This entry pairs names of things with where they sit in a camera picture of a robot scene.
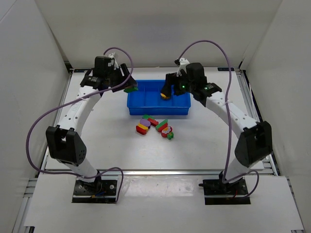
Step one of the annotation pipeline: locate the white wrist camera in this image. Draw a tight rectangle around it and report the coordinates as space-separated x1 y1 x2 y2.
174 58 190 77
108 52 119 70

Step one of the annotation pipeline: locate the green number two brick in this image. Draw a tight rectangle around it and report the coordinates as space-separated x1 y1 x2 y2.
123 86 138 93

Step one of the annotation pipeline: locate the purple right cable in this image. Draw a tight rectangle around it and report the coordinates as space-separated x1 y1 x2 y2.
179 40 260 198

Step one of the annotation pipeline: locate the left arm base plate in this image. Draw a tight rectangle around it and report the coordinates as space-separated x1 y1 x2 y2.
72 175 124 204

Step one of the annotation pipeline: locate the blue divided plastic bin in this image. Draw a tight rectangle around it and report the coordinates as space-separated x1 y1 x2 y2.
127 80 191 116

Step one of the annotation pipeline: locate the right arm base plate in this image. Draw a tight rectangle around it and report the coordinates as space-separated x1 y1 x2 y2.
198 178 251 205

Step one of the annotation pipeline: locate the green red sloped brick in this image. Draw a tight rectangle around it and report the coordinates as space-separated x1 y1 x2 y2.
155 119 168 132

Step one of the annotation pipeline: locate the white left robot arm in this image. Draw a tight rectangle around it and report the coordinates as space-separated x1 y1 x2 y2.
46 53 137 192

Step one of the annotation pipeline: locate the red yellow purple brick stack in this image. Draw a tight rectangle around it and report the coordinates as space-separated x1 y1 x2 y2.
136 119 151 135

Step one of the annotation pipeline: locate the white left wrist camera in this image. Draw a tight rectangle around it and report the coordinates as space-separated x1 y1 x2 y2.
108 52 119 70

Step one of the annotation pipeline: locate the small green brick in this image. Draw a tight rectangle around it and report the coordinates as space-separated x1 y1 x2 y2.
167 132 174 140

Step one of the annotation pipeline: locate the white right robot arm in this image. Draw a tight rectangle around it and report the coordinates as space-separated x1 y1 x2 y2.
160 58 273 184

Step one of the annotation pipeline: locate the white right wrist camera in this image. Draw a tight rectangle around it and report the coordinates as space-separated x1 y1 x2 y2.
174 58 190 77

